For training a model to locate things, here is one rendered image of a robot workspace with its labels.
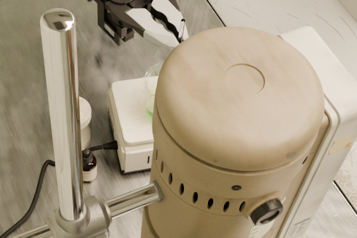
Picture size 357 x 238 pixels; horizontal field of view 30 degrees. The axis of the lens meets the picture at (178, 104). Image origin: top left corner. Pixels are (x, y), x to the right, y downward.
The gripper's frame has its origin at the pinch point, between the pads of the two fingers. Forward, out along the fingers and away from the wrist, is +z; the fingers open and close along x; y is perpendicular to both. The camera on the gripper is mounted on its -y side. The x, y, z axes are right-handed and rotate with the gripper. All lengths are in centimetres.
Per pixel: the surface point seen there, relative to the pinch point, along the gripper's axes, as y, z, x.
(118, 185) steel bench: 25.7, 1.7, 11.0
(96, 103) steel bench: 25.9, -13.3, 4.3
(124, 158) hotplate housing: 20.9, 0.5, 9.1
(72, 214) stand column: -29, 26, 33
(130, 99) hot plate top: 17.1, -5.6, 3.3
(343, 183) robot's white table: 25.9, 23.4, -18.5
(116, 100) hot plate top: 17.1, -6.7, 5.2
